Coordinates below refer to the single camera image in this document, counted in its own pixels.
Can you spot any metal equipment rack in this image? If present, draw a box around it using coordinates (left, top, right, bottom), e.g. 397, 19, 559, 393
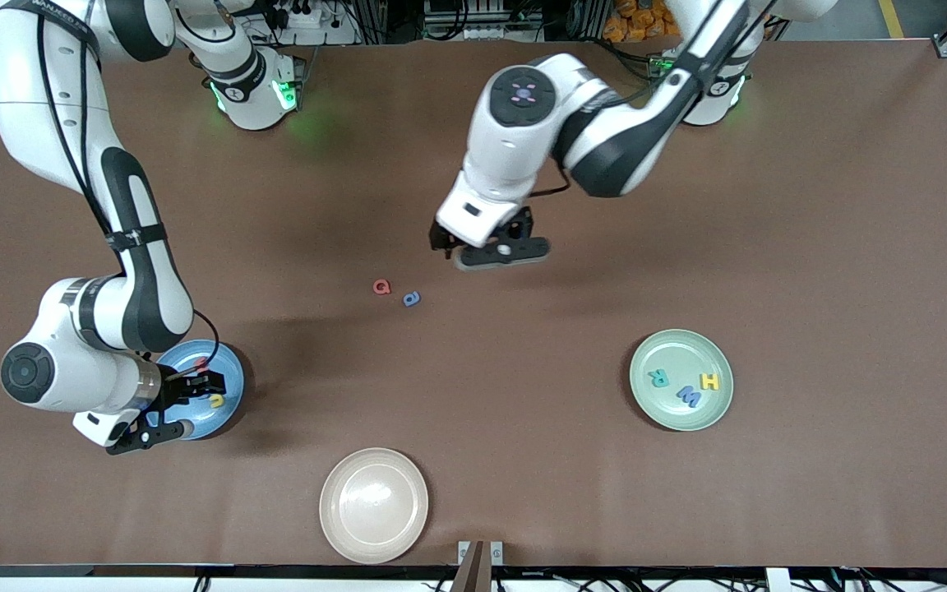
423, 0, 552, 42

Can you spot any orange bag of items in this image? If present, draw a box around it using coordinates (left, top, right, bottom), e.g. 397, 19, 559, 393
603, 0, 681, 44

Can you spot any table cover sheet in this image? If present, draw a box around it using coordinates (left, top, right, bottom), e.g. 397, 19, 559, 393
0, 39, 947, 570

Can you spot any table edge mounting bracket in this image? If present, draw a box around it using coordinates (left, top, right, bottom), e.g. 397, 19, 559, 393
450, 540, 505, 592

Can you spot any white power strip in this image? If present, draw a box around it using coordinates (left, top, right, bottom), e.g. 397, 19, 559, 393
272, 0, 363, 46

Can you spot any blue plate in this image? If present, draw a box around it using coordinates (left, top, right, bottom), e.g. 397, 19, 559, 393
151, 339, 247, 442

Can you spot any green plate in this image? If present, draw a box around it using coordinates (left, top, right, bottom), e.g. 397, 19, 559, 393
629, 329, 735, 432

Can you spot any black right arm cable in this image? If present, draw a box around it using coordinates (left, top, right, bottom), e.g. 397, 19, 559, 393
36, 16, 222, 367

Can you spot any beige plate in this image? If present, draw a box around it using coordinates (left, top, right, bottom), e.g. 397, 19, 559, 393
319, 447, 430, 565

